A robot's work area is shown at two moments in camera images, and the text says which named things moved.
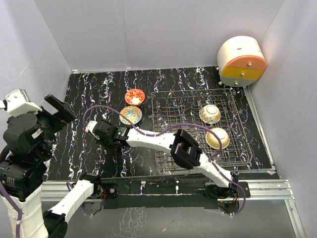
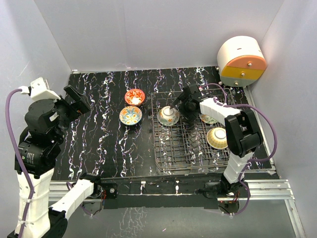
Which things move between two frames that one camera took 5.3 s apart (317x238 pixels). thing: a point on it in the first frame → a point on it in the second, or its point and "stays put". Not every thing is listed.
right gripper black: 101,140 → 190,116
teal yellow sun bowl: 212,141 stays put
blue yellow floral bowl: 132,113 stays put
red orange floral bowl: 134,96 stays put
